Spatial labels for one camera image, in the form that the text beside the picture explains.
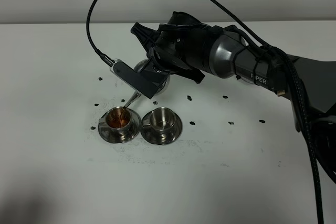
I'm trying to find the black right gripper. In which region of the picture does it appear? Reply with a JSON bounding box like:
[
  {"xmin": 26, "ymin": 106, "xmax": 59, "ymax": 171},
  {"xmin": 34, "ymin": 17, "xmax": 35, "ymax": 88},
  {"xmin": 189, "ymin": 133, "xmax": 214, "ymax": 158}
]
[{"xmin": 131, "ymin": 12, "xmax": 210, "ymax": 84}]

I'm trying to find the left stainless steel teacup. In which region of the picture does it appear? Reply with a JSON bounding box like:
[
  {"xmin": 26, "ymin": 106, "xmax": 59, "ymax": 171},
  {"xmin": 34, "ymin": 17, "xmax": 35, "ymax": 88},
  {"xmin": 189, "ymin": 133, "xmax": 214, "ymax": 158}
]
[{"xmin": 99, "ymin": 106, "xmax": 132, "ymax": 130}]

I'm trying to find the stainless steel teapot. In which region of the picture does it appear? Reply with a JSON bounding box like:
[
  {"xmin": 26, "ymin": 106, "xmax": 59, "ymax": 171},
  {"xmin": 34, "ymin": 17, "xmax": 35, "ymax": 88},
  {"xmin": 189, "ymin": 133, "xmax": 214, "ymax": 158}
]
[{"xmin": 124, "ymin": 60, "xmax": 170, "ymax": 108}]

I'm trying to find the stainless steel teacup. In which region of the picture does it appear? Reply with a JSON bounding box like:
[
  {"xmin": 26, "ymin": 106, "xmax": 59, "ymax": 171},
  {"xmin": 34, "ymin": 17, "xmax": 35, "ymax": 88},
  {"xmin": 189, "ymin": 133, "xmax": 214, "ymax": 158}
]
[
  {"xmin": 99, "ymin": 106, "xmax": 132, "ymax": 130},
  {"xmin": 142, "ymin": 107, "xmax": 176, "ymax": 132}
]

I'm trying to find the right stainless steel teacup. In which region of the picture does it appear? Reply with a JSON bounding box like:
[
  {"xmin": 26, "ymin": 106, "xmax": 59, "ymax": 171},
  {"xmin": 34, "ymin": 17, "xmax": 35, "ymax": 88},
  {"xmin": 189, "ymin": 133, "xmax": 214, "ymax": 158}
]
[{"xmin": 142, "ymin": 107, "xmax": 176, "ymax": 132}]

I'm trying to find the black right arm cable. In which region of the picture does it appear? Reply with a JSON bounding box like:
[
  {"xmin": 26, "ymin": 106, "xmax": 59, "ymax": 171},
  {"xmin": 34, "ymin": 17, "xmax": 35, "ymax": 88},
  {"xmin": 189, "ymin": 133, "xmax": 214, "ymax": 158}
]
[{"xmin": 86, "ymin": 0, "xmax": 326, "ymax": 224}]

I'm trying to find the left stainless steel saucer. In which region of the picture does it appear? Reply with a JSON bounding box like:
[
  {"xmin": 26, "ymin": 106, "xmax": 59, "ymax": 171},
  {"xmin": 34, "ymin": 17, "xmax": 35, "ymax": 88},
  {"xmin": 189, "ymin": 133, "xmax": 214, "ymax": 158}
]
[{"xmin": 98, "ymin": 109, "xmax": 141, "ymax": 144}]

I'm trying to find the stainless steel saucer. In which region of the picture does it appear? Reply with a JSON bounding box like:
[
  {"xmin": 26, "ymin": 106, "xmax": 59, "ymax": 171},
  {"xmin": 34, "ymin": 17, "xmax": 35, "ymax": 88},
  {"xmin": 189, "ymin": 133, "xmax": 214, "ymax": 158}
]
[
  {"xmin": 98, "ymin": 109, "xmax": 141, "ymax": 144},
  {"xmin": 140, "ymin": 113, "xmax": 183, "ymax": 145}
]

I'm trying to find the right stainless steel saucer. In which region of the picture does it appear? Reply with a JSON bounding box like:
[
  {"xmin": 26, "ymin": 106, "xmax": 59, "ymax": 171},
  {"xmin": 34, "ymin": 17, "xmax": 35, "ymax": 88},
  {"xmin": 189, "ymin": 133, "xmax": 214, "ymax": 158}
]
[{"xmin": 140, "ymin": 113, "xmax": 183, "ymax": 145}]

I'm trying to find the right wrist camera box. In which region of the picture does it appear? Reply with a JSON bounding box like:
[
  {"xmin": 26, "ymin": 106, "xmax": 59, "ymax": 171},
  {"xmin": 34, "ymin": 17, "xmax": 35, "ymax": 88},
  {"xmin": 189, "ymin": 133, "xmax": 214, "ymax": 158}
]
[{"xmin": 110, "ymin": 59, "xmax": 170, "ymax": 99}]

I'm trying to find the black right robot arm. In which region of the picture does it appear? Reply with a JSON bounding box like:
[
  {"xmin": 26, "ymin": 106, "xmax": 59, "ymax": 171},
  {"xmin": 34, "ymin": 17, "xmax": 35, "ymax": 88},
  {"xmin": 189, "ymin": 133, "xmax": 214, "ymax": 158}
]
[{"xmin": 131, "ymin": 12, "xmax": 335, "ymax": 131}]

